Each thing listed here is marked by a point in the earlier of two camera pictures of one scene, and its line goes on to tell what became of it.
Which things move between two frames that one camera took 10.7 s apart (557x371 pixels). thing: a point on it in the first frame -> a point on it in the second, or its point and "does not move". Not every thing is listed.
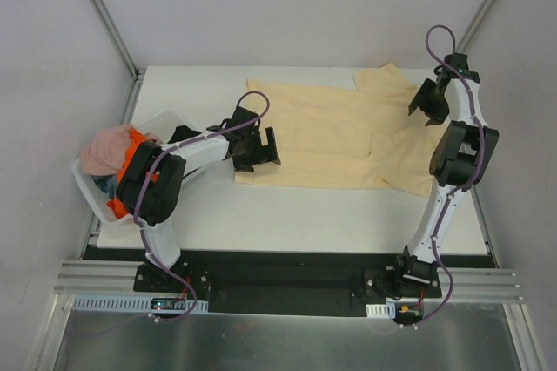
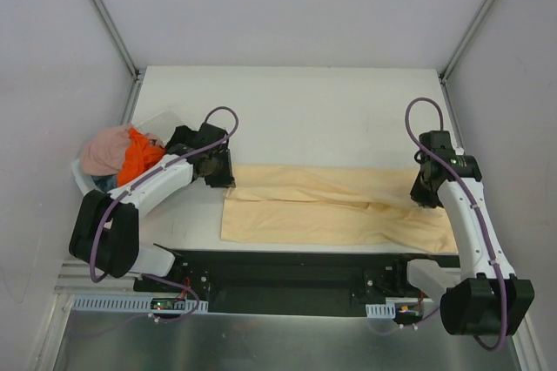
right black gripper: x=431 y=98 -> x=423 y=190
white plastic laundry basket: x=157 y=126 does not move
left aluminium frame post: x=137 y=73 does not move
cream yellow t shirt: x=349 y=134 -> x=332 y=205
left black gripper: x=255 y=150 -> x=222 y=169
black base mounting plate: x=296 y=281 does not move
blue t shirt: x=107 y=183 does not move
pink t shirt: x=104 y=154 does not move
